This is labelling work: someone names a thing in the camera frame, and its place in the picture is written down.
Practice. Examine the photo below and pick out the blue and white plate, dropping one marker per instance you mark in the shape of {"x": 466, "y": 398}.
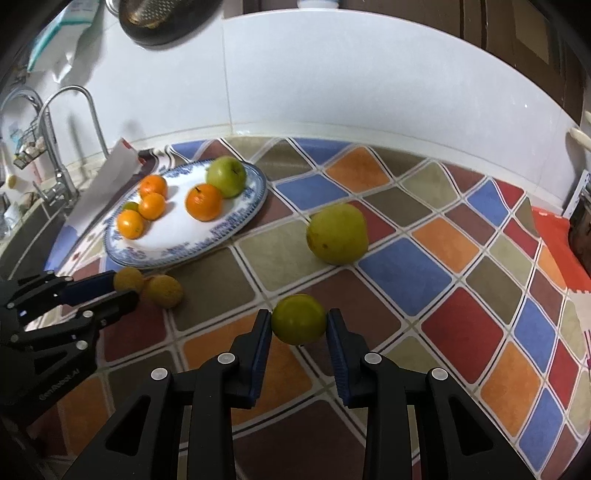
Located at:
{"x": 184, "y": 235}

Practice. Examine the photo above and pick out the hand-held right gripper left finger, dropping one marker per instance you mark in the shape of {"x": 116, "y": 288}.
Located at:
{"x": 261, "y": 350}

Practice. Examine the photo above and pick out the yellow-green pear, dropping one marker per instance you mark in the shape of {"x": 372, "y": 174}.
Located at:
{"x": 337, "y": 234}

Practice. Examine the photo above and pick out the blue pump soap bottle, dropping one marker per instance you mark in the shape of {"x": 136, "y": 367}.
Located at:
{"x": 318, "y": 3}

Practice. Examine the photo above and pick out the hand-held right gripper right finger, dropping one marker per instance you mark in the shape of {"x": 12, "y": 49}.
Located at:
{"x": 337, "y": 355}

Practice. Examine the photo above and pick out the colourful checked table mat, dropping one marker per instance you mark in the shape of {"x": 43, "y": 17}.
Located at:
{"x": 415, "y": 277}

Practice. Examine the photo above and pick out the folded white sheet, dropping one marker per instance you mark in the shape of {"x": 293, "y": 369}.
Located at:
{"x": 111, "y": 184}

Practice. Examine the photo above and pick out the large stemmed orange tangerine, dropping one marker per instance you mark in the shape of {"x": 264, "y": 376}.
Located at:
{"x": 203, "y": 203}

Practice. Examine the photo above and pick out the red foam mat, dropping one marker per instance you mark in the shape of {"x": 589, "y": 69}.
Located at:
{"x": 549, "y": 249}

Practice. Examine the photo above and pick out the green and white tissue pack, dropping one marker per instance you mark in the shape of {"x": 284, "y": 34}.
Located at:
{"x": 60, "y": 27}

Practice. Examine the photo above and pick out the brass strainer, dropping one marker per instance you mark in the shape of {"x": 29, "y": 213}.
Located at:
{"x": 152, "y": 11}

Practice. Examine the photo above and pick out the green citrus fruit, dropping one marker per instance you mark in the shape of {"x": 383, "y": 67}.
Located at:
{"x": 298, "y": 319}
{"x": 130, "y": 206}

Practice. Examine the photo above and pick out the small yellowish round fruit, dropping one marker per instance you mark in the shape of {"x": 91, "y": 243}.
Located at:
{"x": 129, "y": 279}
{"x": 164, "y": 290}

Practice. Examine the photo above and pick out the steel kitchen sink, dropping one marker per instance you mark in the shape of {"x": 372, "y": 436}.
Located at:
{"x": 23, "y": 244}

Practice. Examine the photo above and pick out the yellow dish brush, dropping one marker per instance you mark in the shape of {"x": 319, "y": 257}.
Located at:
{"x": 11, "y": 180}

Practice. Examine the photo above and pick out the chrome pull-down faucet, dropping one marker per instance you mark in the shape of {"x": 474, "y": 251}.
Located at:
{"x": 57, "y": 175}

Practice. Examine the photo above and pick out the black frying pan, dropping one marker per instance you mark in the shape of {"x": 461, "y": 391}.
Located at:
{"x": 184, "y": 36}

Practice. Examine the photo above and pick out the thin gooseneck faucet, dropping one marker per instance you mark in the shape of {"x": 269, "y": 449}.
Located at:
{"x": 69, "y": 87}

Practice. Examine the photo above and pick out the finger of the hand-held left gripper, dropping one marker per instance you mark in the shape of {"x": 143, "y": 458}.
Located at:
{"x": 92, "y": 285}
{"x": 115, "y": 304}

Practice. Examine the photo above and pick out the green apple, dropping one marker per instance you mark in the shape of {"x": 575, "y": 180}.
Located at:
{"x": 226, "y": 177}

